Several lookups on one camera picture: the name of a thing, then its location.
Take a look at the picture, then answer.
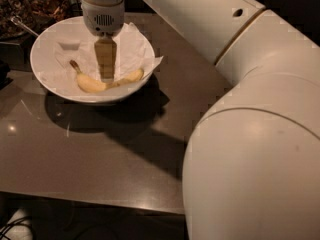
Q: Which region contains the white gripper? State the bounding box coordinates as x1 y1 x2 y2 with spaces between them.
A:
81 0 124 80

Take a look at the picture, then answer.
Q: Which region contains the yellow banana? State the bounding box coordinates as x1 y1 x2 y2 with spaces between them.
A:
69 60 144 93

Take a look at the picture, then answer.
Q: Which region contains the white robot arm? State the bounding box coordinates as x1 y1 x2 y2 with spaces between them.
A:
143 0 320 240

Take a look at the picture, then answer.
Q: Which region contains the white bowl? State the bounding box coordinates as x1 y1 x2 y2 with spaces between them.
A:
29 15 156 105

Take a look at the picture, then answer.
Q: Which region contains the white paper napkin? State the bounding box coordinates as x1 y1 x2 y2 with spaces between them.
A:
53 23 162 103

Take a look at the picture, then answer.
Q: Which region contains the glass jar of snacks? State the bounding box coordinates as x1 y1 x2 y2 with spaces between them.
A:
0 0 71 40

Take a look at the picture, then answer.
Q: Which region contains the black cable on floor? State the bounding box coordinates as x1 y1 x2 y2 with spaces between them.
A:
0 215 38 240

